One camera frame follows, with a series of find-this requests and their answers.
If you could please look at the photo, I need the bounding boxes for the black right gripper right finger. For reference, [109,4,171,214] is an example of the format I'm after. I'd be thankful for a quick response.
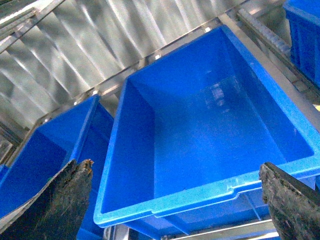
[259,162,320,240]

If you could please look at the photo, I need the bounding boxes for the blue middle empty bin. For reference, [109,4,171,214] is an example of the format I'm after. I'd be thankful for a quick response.
[93,25,320,240]

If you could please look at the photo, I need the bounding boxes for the blue right upper bin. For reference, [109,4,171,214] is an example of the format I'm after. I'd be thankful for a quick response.
[283,0,320,86]

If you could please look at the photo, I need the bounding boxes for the blue left bin with buttons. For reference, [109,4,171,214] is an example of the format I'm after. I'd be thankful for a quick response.
[0,95,114,240]

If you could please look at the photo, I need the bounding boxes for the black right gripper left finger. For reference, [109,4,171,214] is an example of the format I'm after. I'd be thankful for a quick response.
[0,159,94,240]

